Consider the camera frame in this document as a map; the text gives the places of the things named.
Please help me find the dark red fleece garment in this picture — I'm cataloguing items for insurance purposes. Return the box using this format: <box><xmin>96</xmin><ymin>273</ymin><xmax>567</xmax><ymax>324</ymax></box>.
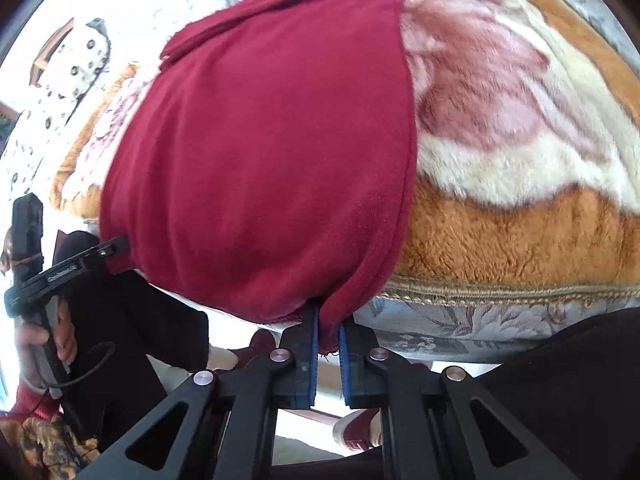
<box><xmin>99</xmin><ymin>0</ymin><xmax>416</xmax><ymax>352</ymax></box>

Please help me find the floral bed sheet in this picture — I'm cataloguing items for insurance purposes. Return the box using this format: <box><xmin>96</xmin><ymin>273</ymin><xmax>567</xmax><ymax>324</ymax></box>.
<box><xmin>356</xmin><ymin>0</ymin><xmax>639</xmax><ymax>362</ymax></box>

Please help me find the orange plush flower blanket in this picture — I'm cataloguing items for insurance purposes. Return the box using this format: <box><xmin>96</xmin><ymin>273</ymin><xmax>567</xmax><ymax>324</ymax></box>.
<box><xmin>51</xmin><ymin>0</ymin><xmax>639</xmax><ymax>320</ymax></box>

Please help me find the black trousers leg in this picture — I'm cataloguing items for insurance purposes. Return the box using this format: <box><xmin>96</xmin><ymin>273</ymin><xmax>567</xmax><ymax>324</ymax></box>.
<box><xmin>52</xmin><ymin>228</ymin><xmax>211</xmax><ymax>453</ymax></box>

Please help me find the person's left hand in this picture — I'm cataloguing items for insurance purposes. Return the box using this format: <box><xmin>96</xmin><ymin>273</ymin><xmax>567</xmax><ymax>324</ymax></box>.
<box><xmin>15</xmin><ymin>298</ymin><xmax>77</xmax><ymax>391</ymax></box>

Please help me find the dark red slipper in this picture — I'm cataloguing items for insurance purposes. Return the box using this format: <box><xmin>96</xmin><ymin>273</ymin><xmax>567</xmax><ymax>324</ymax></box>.
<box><xmin>333</xmin><ymin>408</ymin><xmax>383</xmax><ymax>452</ymax></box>

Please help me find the red sleeve forearm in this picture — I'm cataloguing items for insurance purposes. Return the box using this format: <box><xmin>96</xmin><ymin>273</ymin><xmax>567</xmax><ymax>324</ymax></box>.
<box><xmin>1</xmin><ymin>380</ymin><xmax>60</xmax><ymax>422</ymax></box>

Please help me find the cream patterned cloth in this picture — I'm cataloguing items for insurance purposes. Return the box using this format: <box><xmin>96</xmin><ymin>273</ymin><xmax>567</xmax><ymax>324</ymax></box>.
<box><xmin>1</xmin><ymin>18</ymin><xmax>111</xmax><ymax>200</ymax></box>

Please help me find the wooden chair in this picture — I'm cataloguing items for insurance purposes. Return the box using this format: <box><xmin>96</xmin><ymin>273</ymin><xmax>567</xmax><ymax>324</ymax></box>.
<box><xmin>29</xmin><ymin>18</ymin><xmax>74</xmax><ymax>88</ymax></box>

